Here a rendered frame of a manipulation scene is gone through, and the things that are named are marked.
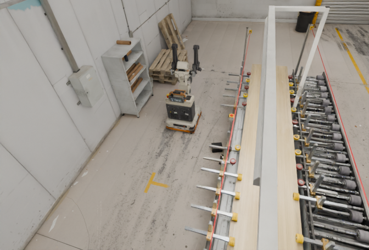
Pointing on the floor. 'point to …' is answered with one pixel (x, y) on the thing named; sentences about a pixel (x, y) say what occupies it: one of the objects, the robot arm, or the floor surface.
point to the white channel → (270, 190)
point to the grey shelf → (123, 84)
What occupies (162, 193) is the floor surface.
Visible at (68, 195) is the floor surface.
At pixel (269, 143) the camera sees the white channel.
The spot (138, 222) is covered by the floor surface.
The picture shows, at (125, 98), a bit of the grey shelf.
